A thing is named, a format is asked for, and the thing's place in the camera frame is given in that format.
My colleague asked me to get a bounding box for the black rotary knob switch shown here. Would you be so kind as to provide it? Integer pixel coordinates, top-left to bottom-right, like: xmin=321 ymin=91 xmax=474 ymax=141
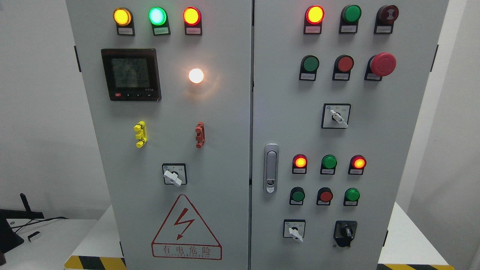
xmin=334 ymin=220 xmax=358 ymax=248

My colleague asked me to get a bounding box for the grey electrical control cabinet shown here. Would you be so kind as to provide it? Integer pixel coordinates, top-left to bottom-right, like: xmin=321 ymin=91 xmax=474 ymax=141
xmin=66 ymin=0 xmax=449 ymax=270

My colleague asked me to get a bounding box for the red terminal clip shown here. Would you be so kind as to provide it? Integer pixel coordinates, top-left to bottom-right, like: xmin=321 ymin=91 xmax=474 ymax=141
xmin=195 ymin=121 xmax=206 ymax=149

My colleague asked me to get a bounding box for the red indicator light middle left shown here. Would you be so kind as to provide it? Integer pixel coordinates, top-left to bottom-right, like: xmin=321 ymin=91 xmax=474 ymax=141
xmin=292 ymin=154 xmax=308 ymax=174

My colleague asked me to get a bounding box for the red indicator light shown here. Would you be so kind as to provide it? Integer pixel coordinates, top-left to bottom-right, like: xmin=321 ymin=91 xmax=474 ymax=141
xmin=348 ymin=155 xmax=367 ymax=176
xmin=292 ymin=154 xmax=308 ymax=174

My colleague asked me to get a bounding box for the white glowing indicator lamp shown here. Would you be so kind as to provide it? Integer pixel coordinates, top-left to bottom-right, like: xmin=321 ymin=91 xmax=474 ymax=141
xmin=187 ymin=68 xmax=204 ymax=84

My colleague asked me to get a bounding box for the green push button lower left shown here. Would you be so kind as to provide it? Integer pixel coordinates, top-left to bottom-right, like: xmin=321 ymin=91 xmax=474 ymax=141
xmin=289 ymin=187 xmax=305 ymax=206

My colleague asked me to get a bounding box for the green push button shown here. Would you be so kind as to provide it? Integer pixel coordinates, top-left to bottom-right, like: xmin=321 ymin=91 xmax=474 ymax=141
xmin=299 ymin=55 xmax=320 ymax=81
xmin=289 ymin=187 xmax=305 ymax=206
xmin=343 ymin=187 xmax=360 ymax=207

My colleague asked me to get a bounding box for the green indicator light middle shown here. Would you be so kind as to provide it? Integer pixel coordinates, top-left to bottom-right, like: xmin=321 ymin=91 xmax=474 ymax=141
xmin=320 ymin=155 xmax=338 ymax=175

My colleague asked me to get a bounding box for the yellow terminal clip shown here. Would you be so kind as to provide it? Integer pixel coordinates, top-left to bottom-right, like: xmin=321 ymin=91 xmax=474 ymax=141
xmin=133 ymin=121 xmax=148 ymax=148

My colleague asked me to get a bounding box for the green push button upper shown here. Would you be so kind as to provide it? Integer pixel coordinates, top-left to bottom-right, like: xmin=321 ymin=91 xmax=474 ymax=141
xmin=299 ymin=55 xmax=320 ymax=81

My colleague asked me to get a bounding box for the red push button lower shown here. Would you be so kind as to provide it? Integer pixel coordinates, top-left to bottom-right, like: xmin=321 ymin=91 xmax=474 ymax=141
xmin=316 ymin=187 xmax=334 ymax=206

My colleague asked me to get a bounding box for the red push button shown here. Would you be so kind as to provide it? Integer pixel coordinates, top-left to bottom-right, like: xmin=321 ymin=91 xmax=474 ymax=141
xmin=331 ymin=54 xmax=354 ymax=81
xmin=316 ymin=187 xmax=334 ymax=206

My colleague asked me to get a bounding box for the red high voltage warning sticker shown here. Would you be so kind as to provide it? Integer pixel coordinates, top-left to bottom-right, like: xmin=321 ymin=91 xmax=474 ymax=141
xmin=151 ymin=194 xmax=222 ymax=260

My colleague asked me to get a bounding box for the red indicator light middle right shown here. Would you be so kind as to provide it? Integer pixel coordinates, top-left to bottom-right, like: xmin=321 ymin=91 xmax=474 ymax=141
xmin=348 ymin=155 xmax=367 ymax=176

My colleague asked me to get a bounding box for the black digital power meter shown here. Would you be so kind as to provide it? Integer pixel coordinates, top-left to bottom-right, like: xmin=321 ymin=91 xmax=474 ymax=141
xmin=101 ymin=48 xmax=162 ymax=102

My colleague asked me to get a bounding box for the red push button upper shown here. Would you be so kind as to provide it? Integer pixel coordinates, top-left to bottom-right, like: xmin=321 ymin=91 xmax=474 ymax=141
xmin=331 ymin=54 xmax=354 ymax=81

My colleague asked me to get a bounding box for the green push button lower right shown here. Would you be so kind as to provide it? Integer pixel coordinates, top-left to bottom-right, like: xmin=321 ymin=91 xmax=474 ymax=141
xmin=343 ymin=187 xmax=360 ymax=207

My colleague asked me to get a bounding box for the red-orange indicator light left door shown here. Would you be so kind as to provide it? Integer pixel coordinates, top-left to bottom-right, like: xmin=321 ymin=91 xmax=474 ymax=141
xmin=182 ymin=6 xmax=203 ymax=36

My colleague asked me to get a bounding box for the red lit indicator top right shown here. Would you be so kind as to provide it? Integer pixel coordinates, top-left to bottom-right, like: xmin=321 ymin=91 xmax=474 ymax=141
xmin=303 ymin=5 xmax=325 ymax=35

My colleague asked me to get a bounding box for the green lit indicator light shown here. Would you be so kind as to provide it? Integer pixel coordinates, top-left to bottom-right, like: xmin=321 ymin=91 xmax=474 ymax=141
xmin=148 ymin=6 xmax=171 ymax=36

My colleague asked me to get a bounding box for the red emergency stop mushroom button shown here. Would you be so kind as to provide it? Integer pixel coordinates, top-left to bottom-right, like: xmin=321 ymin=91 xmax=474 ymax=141
xmin=364 ymin=52 xmax=397 ymax=81

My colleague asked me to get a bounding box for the green indicator top right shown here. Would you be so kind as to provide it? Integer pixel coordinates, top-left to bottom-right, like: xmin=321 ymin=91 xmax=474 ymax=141
xmin=338 ymin=4 xmax=362 ymax=34

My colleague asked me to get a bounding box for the yellow indicator light top left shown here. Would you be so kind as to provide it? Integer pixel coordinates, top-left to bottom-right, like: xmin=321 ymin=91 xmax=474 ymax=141
xmin=113 ymin=7 xmax=135 ymax=36

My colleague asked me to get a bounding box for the dark red buzzer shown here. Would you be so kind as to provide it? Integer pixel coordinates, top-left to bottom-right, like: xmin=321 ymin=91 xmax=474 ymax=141
xmin=373 ymin=5 xmax=399 ymax=34

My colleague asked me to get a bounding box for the small black white adapter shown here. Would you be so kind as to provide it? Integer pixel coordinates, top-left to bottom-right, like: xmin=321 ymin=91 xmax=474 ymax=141
xmin=27 ymin=231 xmax=41 ymax=242

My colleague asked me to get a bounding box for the black monitor stand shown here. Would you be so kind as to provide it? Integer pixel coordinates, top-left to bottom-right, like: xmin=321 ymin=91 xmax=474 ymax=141
xmin=0 ymin=193 xmax=44 ymax=219

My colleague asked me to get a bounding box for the black device at left edge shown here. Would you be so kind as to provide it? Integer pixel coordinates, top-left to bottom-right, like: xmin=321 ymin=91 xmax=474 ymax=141
xmin=0 ymin=212 xmax=24 ymax=253

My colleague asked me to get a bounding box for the silver door latch handle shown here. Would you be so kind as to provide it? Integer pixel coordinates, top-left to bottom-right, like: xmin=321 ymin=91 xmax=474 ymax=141
xmin=263 ymin=143 xmax=279 ymax=194

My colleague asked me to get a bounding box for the white selector switch left door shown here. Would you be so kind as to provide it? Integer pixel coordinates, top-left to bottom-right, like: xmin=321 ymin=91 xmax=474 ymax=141
xmin=162 ymin=163 xmax=188 ymax=187

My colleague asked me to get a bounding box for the white selector switch upper right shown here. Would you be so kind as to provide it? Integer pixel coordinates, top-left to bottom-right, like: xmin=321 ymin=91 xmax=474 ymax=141
xmin=322 ymin=103 xmax=351 ymax=129

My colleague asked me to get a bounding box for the white selector switch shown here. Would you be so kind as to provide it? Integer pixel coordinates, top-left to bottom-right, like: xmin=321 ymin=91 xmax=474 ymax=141
xmin=322 ymin=103 xmax=351 ymax=129
xmin=283 ymin=219 xmax=306 ymax=243

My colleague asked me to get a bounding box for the white selector switch lower right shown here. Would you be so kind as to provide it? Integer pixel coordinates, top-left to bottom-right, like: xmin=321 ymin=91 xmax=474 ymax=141
xmin=283 ymin=219 xmax=306 ymax=243

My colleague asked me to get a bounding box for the black cable on table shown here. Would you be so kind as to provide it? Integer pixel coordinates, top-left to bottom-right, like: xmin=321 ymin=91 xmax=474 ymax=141
xmin=8 ymin=216 xmax=70 ymax=234

